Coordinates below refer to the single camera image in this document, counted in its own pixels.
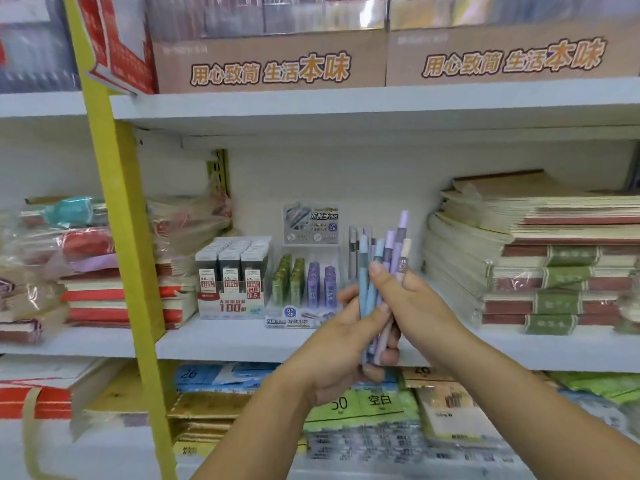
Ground clear display of green purple tubes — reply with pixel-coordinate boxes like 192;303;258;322
263;201;346;329

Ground crumpled plastic-wrapped notebook pack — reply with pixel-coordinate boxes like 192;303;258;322
147;182;233;255

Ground stack of gold paper packs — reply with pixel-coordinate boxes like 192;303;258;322
167;392;309;458

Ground person's right hand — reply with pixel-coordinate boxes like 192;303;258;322
369;262;476;375

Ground clear pen packs red label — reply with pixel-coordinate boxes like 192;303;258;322
0;0;81;93

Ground stack of blue paper packs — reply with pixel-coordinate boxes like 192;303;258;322
173;362;401;395

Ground rows of lead cases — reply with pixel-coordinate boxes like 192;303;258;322
195;236;273;291

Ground yellow shelf post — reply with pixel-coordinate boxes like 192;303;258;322
62;0;179;480

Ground person's left forearm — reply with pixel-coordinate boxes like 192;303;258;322
192;374;321;480

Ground green wrapped paper pack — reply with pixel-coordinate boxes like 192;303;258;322
547;370;640;431

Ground yellow slotted bracket rail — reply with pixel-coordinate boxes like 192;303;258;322
207;148;231;198

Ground beige paper strap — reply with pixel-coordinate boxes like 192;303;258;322
22;387;51;480

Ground red white striped pack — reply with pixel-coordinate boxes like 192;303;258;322
75;0;159;95

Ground person's right forearm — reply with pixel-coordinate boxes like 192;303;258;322
437;334;640;480

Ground row of shiny wrapped packs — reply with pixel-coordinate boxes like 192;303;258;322
143;0;640;43

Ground yellow notebook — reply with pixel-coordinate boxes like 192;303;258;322
82;362;151;428

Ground red-spine notebook stack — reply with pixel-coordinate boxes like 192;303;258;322
57;259;199;329

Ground rows of lead tubes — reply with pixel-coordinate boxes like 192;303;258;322
269;253;339;308

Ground pink paper sheet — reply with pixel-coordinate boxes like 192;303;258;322
69;254;121;275

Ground wrapped red-band notebook pack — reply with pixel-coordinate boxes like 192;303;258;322
19;227;116;263

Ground clear box with blue label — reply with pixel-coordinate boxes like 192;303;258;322
345;223;426;315

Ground red white receipt book bundle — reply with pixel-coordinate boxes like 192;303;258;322
0;354;126;421

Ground person's left hand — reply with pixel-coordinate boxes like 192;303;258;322
279;284;403;408

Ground beige notebook stack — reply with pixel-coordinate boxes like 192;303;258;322
422;168;640;337
399;367;506;443

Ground wrapped teal-band notebook pack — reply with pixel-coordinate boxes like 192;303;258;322
19;196;109;228

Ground orange pink sign board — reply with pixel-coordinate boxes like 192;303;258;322
152;29;389;95
385;17;640;88

